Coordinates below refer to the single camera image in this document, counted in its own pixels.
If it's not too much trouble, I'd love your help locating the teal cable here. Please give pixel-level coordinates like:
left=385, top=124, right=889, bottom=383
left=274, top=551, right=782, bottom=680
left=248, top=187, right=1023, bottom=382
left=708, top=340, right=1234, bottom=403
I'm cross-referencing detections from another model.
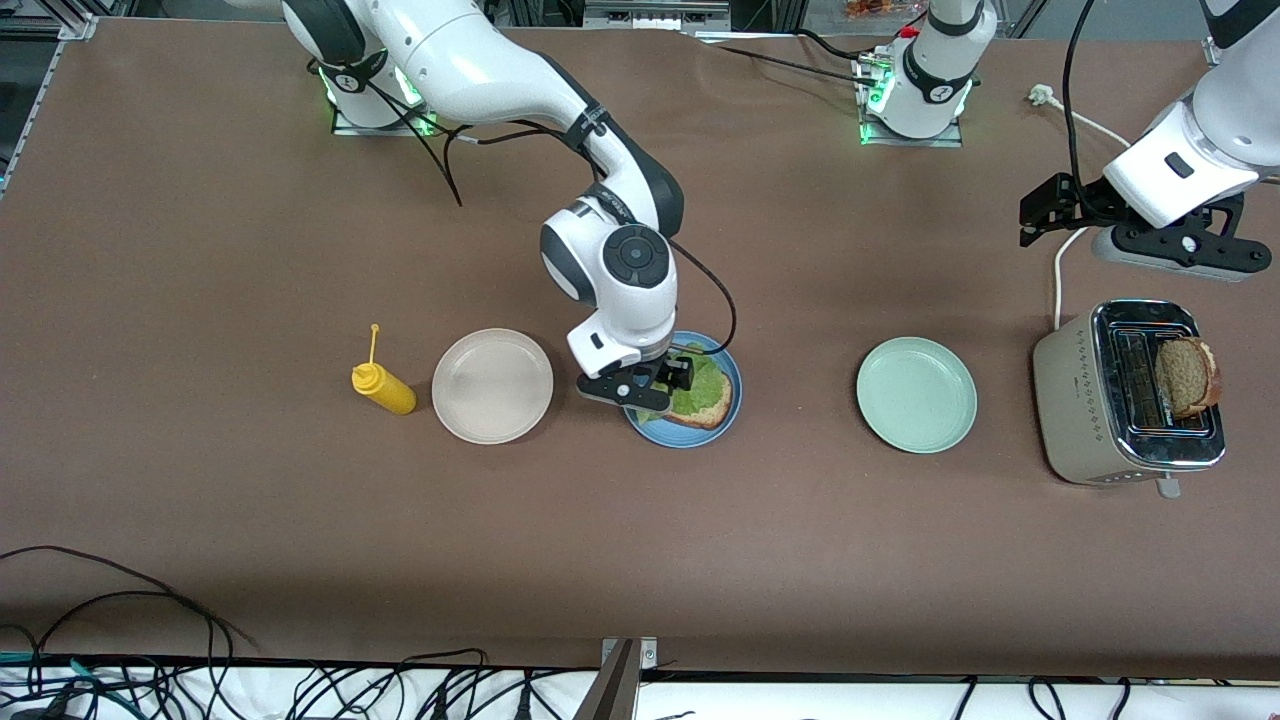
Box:
left=0, top=650, right=141, bottom=719

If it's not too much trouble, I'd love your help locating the beige round plate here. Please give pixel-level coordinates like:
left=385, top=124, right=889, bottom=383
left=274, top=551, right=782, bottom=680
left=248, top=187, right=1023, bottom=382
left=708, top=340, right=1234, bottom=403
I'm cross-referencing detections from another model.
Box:
left=432, top=328, right=554, bottom=445

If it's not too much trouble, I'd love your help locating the aluminium bracket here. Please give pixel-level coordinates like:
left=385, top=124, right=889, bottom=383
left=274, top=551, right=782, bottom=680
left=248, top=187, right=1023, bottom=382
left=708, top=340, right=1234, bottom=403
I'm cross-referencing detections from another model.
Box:
left=575, top=637, right=659, bottom=720

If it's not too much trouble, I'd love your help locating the white toaster power cable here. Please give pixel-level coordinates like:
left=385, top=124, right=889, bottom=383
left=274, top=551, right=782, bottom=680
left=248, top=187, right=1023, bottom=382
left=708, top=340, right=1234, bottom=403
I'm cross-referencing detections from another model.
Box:
left=1028, top=84, right=1136, bottom=331

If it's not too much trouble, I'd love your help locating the black arm base cable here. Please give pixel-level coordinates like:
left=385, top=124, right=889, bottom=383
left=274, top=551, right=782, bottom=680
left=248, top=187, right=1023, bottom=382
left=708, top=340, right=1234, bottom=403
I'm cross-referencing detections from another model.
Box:
left=795, top=28, right=876, bottom=63
left=712, top=42, right=883, bottom=89

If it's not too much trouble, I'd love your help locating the brown bread slice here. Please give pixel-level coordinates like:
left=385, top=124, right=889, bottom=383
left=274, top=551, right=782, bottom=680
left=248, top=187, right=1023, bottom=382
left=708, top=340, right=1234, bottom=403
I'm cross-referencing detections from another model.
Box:
left=660, top=358, right=735, bottom=432
left=1155, top=337, right=1222, bottom=419

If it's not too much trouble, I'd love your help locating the beige chrome toaster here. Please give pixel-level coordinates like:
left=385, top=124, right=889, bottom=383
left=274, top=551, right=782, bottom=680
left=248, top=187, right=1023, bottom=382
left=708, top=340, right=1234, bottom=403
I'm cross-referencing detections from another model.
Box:
left=1032, top=299, right=1228, bottom=499

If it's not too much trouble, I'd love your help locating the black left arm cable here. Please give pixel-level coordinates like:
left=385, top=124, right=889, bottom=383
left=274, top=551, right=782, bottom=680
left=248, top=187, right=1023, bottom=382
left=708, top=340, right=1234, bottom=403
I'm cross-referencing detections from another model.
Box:
left=1062, top=0, right=1101, bottom=191

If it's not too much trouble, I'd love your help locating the blue round plate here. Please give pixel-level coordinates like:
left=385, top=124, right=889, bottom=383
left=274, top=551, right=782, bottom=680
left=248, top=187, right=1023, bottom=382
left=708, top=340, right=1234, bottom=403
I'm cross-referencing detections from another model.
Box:
left=622, top=330, right=743, bottom=449

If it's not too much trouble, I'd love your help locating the light green round plate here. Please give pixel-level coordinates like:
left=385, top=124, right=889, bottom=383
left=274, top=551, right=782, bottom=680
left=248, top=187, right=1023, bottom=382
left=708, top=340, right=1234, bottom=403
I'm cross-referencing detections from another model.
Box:
left=856, top=336, right=978, bottom=454

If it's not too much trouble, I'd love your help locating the yellow mustard squeeze bottle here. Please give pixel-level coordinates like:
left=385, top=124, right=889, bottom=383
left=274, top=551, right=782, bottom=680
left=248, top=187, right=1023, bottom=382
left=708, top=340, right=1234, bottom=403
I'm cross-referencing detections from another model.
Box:
left=351, top=323, right=417, bottom=417

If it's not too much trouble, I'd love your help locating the green lettuce leaf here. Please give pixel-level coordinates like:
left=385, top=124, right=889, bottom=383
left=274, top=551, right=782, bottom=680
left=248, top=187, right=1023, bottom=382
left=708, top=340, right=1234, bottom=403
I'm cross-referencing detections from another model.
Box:
left=640, top=345, right=729, bottom=423

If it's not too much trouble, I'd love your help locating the grey power strip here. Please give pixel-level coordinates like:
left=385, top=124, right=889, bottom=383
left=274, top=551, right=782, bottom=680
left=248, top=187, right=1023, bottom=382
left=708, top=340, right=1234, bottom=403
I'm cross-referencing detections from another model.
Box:
left=583, top=0, right=731, bottom=31

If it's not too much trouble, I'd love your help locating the aluminium frame rail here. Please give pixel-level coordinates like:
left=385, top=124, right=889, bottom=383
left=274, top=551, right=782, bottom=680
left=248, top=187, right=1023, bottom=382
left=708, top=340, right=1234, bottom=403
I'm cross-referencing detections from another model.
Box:
left=0, top=0, right=101, bottom=191

